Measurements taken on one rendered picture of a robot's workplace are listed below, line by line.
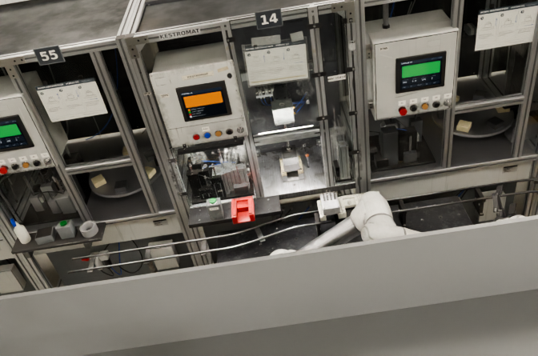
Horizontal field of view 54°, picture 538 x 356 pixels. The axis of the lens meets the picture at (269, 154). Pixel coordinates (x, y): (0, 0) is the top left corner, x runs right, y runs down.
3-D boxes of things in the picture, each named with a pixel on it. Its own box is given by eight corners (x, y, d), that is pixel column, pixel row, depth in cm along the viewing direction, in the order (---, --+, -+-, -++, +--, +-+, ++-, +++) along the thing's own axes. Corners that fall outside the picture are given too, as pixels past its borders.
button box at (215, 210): (210, 221, 305) (206, 206, 298) (210, 211, 311) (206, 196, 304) (223, 218, 305) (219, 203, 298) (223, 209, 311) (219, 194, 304)
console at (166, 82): (171, 150, 286) (147, 77, 258) (175, 122, 308) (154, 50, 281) (248, 138, 284) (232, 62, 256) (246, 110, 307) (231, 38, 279)
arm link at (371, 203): (258, 287, 270) (258, 254, 287) (280, 301, 278) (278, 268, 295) (381, 209, 240) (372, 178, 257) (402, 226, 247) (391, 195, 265)
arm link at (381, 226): (407, 237, 234) (400, 215, 244) (368, 233, 231) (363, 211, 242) (399, 256, 241) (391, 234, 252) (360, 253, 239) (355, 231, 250)
